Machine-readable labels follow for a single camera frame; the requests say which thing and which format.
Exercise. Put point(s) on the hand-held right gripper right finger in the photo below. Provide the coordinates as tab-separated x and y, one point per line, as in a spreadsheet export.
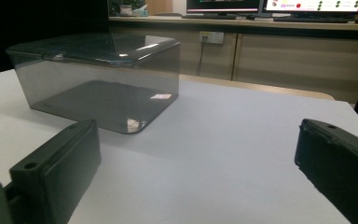
338	165

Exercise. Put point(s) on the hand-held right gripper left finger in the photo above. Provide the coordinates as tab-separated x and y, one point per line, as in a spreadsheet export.
59	174

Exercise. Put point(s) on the transparent grey hinged plastic box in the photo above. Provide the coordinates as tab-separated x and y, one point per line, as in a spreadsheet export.
99	71

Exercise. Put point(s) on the long wooden office desk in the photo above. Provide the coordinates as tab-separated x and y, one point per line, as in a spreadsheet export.
292	59

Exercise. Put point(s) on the black keyboard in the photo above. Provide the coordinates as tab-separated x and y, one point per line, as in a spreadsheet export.
310	20
209	16

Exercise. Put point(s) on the black curtain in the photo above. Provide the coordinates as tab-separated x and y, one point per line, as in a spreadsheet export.
43	18

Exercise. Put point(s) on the computer monitor with white screen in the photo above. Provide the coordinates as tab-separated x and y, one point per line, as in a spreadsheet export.
313	4

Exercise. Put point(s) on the blue tissue box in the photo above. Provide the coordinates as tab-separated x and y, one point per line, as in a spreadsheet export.
140	11

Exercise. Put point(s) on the dark grey chair back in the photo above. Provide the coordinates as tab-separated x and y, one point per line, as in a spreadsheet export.
167	14

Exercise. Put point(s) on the brown wooden panel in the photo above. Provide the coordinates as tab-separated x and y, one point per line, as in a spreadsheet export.
158	6

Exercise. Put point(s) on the computer monitor with dark screen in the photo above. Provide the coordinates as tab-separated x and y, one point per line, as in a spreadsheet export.
222	4

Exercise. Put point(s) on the white wall socket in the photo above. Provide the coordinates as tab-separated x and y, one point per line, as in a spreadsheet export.
211	37

